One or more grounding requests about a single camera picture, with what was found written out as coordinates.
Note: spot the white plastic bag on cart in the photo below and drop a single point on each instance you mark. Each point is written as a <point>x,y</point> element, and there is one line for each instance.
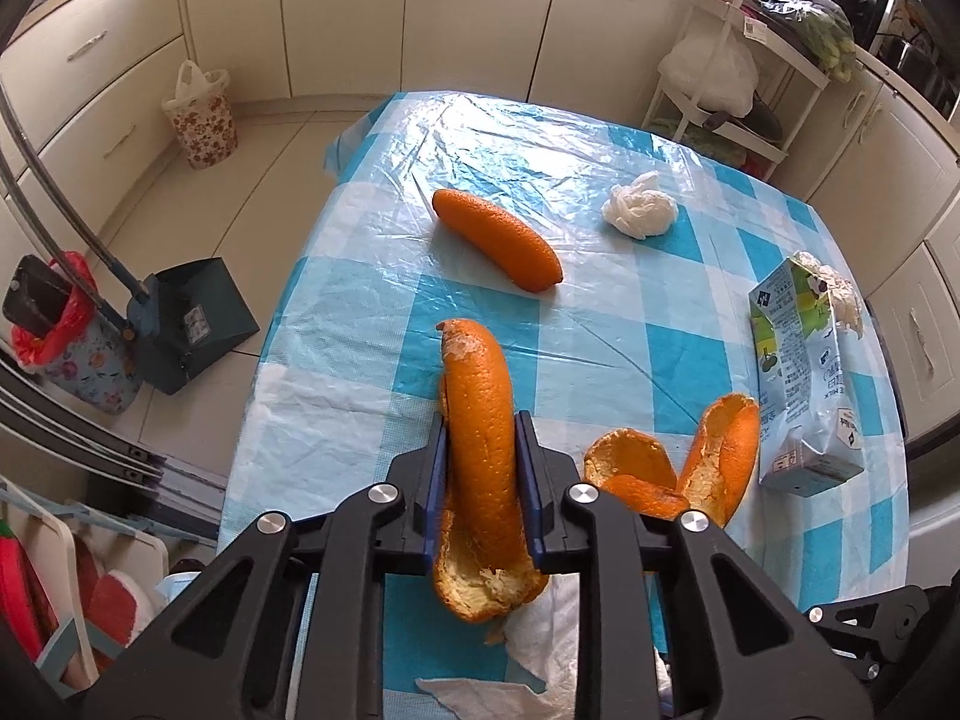
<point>725,72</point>

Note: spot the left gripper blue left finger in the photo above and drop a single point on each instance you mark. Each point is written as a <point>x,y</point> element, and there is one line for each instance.
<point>435,488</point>

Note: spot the white tissue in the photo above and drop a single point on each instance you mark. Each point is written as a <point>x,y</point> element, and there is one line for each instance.
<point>543,639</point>
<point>841,292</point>

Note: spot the blue green milk carton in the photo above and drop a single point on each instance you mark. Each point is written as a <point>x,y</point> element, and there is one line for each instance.
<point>810,436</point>

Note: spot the white rolling kitchen cart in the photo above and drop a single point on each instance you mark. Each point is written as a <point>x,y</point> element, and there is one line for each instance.
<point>789,87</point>

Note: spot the dark blue dustpan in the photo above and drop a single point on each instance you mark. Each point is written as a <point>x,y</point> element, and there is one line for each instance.
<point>190,317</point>

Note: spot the floral bin red bag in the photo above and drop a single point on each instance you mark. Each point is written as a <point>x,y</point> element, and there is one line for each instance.
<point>57,331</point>

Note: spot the floral waste bin white bag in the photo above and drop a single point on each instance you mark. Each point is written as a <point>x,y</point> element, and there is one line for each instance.
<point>200,114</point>

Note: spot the curved orange peel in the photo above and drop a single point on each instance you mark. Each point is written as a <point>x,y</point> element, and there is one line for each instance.
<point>483,568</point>

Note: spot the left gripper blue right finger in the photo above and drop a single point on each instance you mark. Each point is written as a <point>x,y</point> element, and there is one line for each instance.
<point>527,452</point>

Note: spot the blue checkered plastic tablecloth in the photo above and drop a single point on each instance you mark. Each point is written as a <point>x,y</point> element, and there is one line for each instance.
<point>643,334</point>

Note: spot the bag of green vegetables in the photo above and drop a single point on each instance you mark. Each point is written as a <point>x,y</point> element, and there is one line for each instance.
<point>823,29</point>

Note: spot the crumpled white tissue ball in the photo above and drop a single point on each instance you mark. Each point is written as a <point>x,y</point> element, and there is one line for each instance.
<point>640,210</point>

